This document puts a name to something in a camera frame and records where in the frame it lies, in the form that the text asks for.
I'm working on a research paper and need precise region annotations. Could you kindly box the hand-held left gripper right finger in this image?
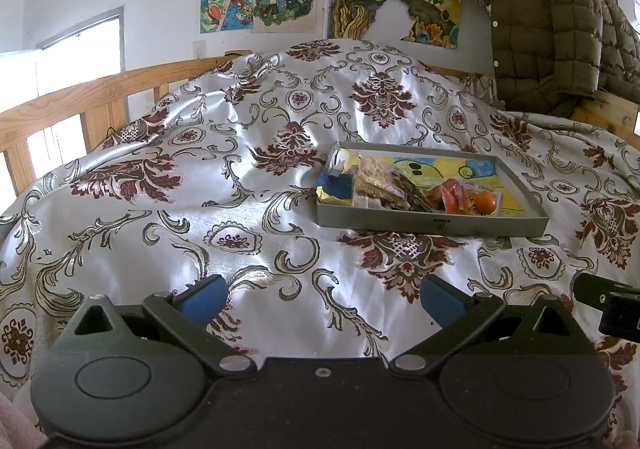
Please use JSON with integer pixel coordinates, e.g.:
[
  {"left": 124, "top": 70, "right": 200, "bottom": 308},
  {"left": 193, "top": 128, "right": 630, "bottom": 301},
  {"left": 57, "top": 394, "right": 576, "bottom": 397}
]
[{"left": 389, "top": 274, "right": 588, "bottom": 376}]

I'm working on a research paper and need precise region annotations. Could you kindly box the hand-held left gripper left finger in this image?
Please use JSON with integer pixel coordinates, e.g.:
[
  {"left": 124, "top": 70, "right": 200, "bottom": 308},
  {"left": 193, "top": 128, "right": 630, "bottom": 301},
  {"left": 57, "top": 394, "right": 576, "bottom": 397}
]
[{"left": 60, "top": 274, "right": 258, "bottom": 378}]

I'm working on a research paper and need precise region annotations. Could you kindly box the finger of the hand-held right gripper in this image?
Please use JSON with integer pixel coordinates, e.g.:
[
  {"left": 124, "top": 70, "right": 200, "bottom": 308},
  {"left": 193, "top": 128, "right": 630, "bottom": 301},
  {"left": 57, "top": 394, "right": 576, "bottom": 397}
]
[{"left": 575, "top": 271, "right": 640, "bottom": 304}]

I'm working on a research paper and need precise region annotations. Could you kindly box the grey shallow tray box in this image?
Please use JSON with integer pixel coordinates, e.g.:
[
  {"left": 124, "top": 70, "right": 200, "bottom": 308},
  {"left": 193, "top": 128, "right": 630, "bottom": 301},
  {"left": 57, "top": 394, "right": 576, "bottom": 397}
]
[{"left": 315, "top": 142, "right": 551, "bottom": 238}]

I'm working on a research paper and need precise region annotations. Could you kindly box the clear packet of orange-red snacks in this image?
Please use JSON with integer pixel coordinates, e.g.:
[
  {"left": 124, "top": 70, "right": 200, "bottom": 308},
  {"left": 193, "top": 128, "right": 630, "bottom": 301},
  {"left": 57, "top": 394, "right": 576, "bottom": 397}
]
[{"left": 425, "top": 178, "right": 497, "bottom": 218}]

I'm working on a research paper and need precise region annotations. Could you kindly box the small orange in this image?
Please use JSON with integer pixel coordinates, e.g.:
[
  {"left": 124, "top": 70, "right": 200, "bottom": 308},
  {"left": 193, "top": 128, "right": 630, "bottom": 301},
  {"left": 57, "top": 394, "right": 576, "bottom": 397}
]
[{"left": 473, "top": 191, "right": 499, "bottom": 216}]

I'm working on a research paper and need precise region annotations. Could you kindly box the clear packet of brown snacks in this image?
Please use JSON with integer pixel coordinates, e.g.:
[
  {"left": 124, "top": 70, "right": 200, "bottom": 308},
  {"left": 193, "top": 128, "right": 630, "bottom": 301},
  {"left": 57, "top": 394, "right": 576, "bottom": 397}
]
[{"left": 394, "top": 173, "right": 442, "bottom": 213}]

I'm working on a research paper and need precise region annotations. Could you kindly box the floral printed blanket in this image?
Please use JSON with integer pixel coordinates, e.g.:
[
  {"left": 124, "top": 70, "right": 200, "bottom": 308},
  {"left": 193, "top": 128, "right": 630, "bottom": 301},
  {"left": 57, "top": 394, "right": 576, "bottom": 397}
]
[{"left": 0, "top": 39, "right": 640, "bottom": 430}]

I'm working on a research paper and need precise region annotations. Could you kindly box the pile of snack packets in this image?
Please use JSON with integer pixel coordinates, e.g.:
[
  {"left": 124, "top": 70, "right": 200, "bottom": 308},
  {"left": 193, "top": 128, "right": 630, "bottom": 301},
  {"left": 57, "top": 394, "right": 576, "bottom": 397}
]
[{"left": 320, "top": 144, "right": 523, "bottom": 220}]

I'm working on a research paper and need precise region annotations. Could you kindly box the olive puffer jacket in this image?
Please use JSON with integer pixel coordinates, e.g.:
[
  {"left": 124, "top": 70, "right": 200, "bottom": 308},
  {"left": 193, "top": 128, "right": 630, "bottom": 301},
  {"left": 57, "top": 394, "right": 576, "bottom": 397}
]
[{"left": 487, "top": 0, "right": 640, "bottom": 118}]

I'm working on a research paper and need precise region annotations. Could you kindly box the window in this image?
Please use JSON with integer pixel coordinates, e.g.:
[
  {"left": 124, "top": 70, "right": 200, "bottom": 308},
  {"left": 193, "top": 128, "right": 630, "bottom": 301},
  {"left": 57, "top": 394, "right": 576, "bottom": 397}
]
[{"left": 0, "top": 6, "right": 126, "bottom": 170}]

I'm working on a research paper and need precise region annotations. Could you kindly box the white air conditioner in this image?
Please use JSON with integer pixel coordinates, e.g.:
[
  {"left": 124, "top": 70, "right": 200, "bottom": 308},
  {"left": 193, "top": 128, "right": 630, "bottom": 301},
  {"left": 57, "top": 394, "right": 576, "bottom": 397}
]
[{"left": 615, "top": 0, "right": 640, "bottom": 26}]

